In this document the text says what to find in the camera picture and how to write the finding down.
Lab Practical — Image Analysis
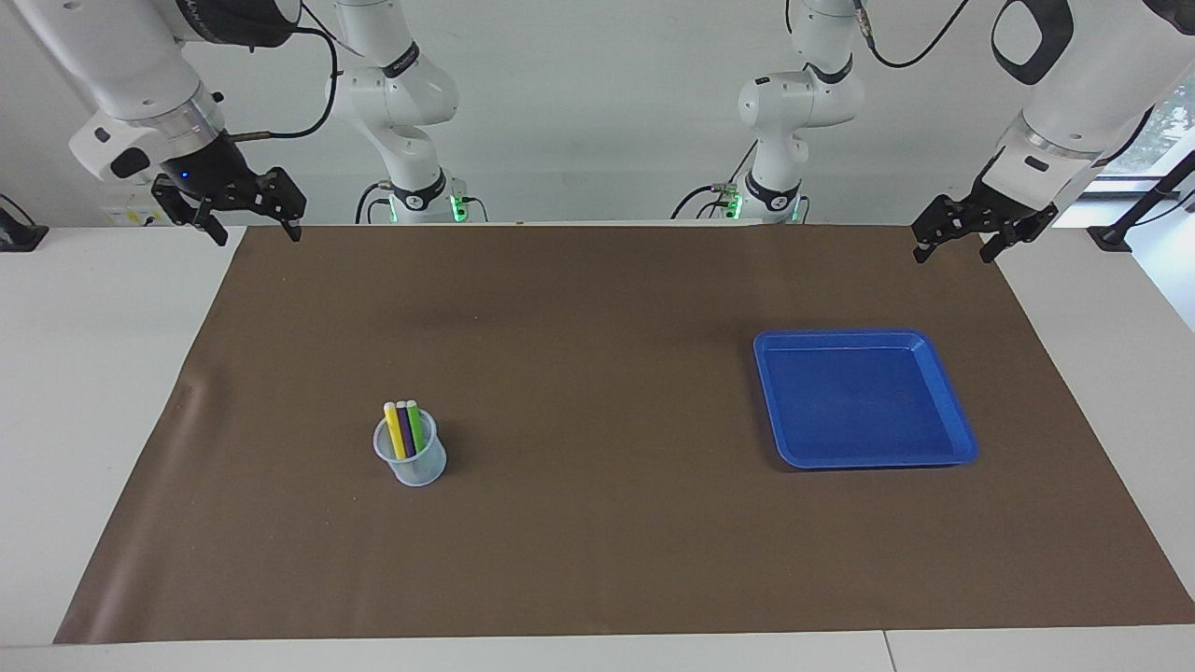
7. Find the window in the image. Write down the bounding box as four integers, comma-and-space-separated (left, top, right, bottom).
1088, 77, 1195, 204

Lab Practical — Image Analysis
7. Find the translucent plastic cup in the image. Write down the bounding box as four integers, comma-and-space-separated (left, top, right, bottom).
373, 407, 448, 487

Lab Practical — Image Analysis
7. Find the black table clamp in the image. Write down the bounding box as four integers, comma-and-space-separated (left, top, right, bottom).
0, 193, 49, 253

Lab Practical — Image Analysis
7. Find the brown table mat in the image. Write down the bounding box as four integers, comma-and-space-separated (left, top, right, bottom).
53, 222, 1195, 645

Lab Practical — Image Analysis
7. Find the blue plastic tray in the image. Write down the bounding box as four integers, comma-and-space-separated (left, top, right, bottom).
752, 329, 979, 470

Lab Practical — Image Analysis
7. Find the white wall socket box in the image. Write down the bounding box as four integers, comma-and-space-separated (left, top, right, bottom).
99, 191, 202, 228

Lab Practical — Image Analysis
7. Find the black camera stand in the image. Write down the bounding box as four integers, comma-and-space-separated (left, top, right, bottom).
1086, 149, 1195, 254

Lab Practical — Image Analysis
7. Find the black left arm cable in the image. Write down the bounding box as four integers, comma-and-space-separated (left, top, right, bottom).
848, 0, 974, 72

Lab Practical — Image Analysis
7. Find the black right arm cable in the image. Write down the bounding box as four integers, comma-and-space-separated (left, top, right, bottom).
227, 25, 340, 142

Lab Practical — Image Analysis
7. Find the black base cable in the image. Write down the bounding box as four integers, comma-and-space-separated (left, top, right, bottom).
354, 181, 393, 225
670, 140, 759, 222

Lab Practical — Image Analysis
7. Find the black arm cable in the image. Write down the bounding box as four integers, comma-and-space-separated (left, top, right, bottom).
227, 25, 340, 142
848, 0, 974, 72

